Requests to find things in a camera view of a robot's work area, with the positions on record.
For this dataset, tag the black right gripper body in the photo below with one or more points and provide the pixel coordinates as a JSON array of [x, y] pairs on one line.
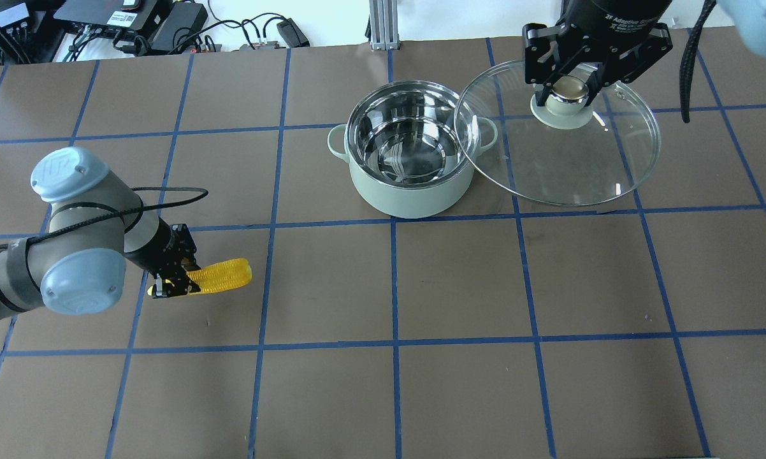
[[614, 14]]

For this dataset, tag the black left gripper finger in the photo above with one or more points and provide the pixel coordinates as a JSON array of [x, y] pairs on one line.
[[173, 287], [185, 247]]

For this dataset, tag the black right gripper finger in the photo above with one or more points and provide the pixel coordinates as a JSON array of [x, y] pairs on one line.
[[548, 66], [625, 67]]

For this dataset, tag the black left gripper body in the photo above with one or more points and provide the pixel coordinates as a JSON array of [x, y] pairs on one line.
[[152, 251]]

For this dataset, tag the yellow corn cob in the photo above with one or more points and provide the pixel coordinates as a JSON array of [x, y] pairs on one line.
[[222, 276]]

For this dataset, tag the glass pot lid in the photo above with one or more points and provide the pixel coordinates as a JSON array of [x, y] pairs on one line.
[[568, 152]]

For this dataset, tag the pale green cooking pot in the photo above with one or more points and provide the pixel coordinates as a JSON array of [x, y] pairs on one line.
[[407, 154]]

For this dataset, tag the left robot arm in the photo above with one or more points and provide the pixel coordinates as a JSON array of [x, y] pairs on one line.
[[97, 226]]

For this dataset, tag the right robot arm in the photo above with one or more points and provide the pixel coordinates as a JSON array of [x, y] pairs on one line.
[[749, 18]]

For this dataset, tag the black power adapter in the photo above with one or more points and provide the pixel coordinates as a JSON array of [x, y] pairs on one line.
[[185, 18]]

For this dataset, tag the black small power brick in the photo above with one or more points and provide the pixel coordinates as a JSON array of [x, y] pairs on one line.
[[291, 34]]

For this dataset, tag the aluminium frame post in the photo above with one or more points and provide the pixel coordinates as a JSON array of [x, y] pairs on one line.
[[383, 25]]

